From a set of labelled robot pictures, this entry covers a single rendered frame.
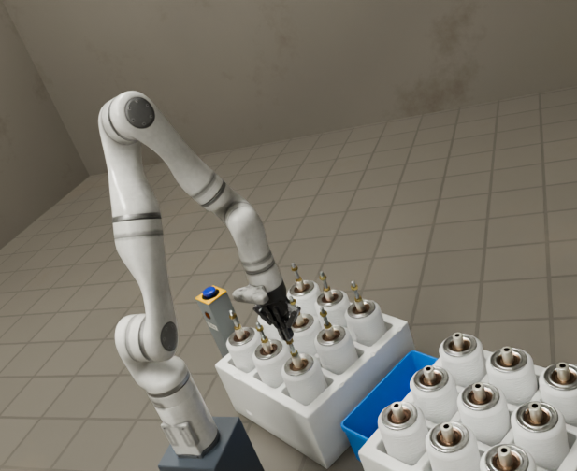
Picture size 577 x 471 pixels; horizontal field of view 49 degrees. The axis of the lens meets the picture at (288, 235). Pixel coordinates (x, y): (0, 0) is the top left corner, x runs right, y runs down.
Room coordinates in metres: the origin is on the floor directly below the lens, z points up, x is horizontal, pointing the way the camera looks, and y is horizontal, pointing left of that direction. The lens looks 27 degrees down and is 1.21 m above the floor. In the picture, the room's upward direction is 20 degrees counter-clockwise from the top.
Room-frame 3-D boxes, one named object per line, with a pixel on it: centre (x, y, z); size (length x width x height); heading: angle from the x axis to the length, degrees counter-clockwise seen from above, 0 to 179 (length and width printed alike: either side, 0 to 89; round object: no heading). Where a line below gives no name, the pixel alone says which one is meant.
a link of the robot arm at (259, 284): (1.22, 0.09, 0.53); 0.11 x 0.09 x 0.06; 138
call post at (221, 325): (1.60, 0.27, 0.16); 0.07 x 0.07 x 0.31; 33
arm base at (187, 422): (1.04, 0.33, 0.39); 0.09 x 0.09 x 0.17; 63
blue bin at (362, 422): (1.18, -0.11, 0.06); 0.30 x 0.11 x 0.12; 125
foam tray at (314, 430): (1.40, 0.05, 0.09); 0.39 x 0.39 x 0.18; 33
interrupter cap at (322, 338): (1.30, -0.02, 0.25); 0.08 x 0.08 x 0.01
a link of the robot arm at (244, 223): (1.22, 0.08, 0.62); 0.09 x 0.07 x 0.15; 9
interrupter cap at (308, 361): (1.23, 0.08, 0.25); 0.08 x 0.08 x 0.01
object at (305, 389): (1.23, 0.08, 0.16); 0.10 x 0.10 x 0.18
